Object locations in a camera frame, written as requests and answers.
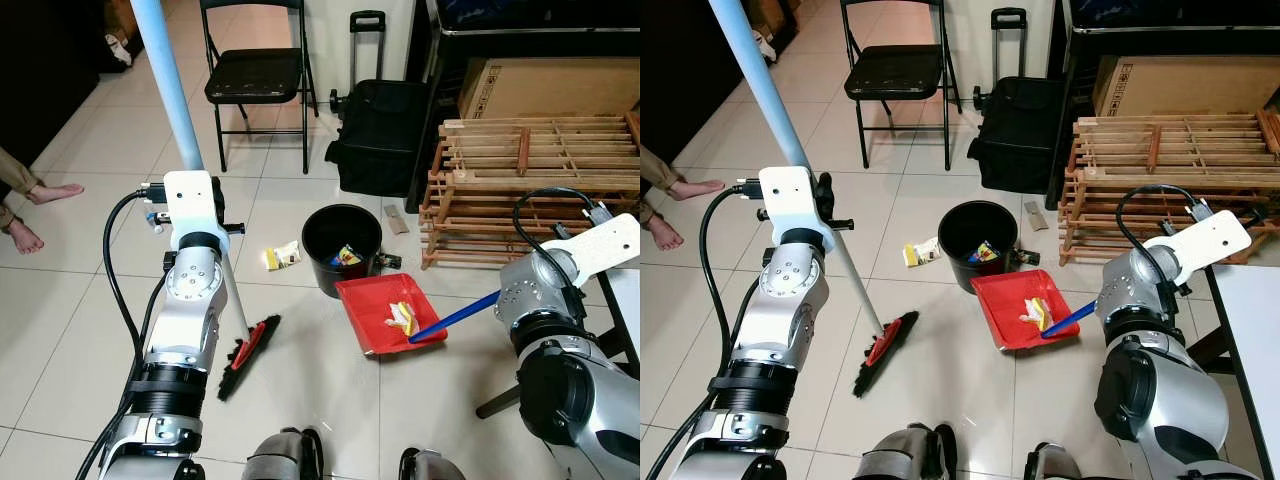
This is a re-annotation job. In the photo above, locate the broom with pale blue handle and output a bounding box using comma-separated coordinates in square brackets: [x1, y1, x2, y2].
[130, 0, 282, 402]
[708, 0, 921, 399]

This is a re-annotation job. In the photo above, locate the red dustpan with blue handle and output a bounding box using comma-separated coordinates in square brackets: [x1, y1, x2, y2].
[334, 272, 502, 358]
[970, 268, 1100, 353]

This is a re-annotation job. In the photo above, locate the white and yellow snack packet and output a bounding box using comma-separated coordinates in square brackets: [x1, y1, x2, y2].
[902, 237, 942, 269]
[263, 241, 303, 273]

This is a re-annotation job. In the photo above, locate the black round waste bin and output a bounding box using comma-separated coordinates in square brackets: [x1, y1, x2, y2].
[937, 200, 1022, 295]
[301, 204, 385, 299]

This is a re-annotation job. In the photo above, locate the barefoot person in khaki trousers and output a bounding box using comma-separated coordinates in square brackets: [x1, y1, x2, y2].
[0, 145, 87, 255]
[640, 145, 727, 252]

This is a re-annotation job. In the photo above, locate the black folding chair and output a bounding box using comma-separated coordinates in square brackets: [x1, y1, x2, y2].
[199, 0, 320, 174]
[839, 0, 964, 172]

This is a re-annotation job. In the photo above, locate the black trolley bag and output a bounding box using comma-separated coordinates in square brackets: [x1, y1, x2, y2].
[967, 8, 1067, 195]
[325, 10, 433, 199]

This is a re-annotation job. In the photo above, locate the dark cabinet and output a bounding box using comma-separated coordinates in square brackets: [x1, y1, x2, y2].
[640, 0, 738, 167]
[0, 0, 102, 173]

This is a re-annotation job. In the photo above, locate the yellow and white crumpled wrapper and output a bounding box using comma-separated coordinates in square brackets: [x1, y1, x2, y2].
[1019, 296, 1055, 332]
[385, 300, 422, 337]

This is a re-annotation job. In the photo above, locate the robot left leg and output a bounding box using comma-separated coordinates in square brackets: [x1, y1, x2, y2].
[853, 423, 958, 480]
[243, 428, 327, 480]

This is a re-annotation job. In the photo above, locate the robot leg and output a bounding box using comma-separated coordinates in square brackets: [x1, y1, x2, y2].
[1024, 442, 1088, 480]
[243, 428, 327, 480]
[853, 423, 958, 480]
[399, 447, 467, 480]

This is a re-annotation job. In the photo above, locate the black television stand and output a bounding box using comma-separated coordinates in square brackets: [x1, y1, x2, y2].
[1044, 0, 1280, 209]
[405, 0, 641, 213]

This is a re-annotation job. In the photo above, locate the wooden slatted rack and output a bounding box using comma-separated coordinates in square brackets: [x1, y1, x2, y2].
[1057, 107, 1280, 267]
[419, 110, 641, 270]

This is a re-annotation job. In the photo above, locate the long printed cardboard box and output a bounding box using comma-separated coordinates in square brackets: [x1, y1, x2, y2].
[1092, 55, 1280, 120]
[458, 57, 641, 122]

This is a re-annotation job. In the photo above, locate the robot right leg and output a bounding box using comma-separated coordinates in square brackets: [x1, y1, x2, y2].
[1024, 442, 1088, 480]
[399, 447, 467, 480]

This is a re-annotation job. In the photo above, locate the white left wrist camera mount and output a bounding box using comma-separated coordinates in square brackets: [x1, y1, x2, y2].
[757, 166, 834, 252]
[162, 170, 227, 252]

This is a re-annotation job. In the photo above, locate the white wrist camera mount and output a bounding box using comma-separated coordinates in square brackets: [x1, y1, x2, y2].
[757, 166, 834, 252]
[545, 213, 641, 283]
[1160, 210, 1254, 287]
[162, 170, 227, 252]

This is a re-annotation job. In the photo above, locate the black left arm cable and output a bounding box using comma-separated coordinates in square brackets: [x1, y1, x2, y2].
[75, 188, 169, 480]
[645, 183, 769, 480]

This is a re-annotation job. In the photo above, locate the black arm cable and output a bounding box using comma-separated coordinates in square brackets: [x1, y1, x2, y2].
[645, 183, 769, 480]
[75, 188, 169, 480]
[514, 186, 603, 293]
[1114, 183, 1203, 263]

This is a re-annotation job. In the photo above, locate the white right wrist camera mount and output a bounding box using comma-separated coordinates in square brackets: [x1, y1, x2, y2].
[545, 213, 641, 283]
[1160, 210, 1254, 287]

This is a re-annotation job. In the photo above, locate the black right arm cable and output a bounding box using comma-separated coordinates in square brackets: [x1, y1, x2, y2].
[514, 186, 603, 293]
[1114, 183, 1203, 263]

